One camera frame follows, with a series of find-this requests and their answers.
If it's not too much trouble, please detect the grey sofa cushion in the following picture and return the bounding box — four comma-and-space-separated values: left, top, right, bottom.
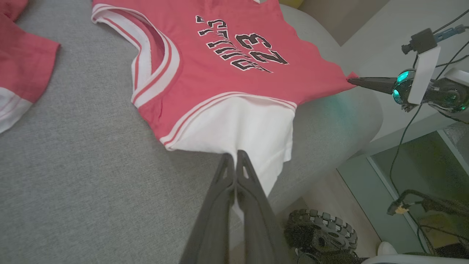
0, 0, 383, 264

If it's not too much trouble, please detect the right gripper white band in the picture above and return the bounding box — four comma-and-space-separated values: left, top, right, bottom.
347, 46, 469, 113

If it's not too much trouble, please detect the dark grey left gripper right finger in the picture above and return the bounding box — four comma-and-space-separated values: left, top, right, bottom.
236, 149, 290, 264

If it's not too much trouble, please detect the red basketball jersey white trim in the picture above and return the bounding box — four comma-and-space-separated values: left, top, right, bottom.
91, 0, 359, 253

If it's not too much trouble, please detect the black omni wheel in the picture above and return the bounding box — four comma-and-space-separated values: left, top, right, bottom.
284, 209, 358, 264

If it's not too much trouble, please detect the taupe wooden wall panel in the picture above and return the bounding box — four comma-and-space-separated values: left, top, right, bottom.
299, 0, 391, 46

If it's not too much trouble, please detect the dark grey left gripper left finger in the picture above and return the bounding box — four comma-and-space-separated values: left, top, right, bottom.
180, 153, 235, 264

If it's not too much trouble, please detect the red shorts white stripe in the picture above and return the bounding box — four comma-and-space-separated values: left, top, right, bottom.
0, 0, 60, 134

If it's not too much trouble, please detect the hanging black cable bundle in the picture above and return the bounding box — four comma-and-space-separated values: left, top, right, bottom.
387, 104, 469, 255

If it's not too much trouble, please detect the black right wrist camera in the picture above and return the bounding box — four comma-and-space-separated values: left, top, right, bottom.
401, 29, 438, 55

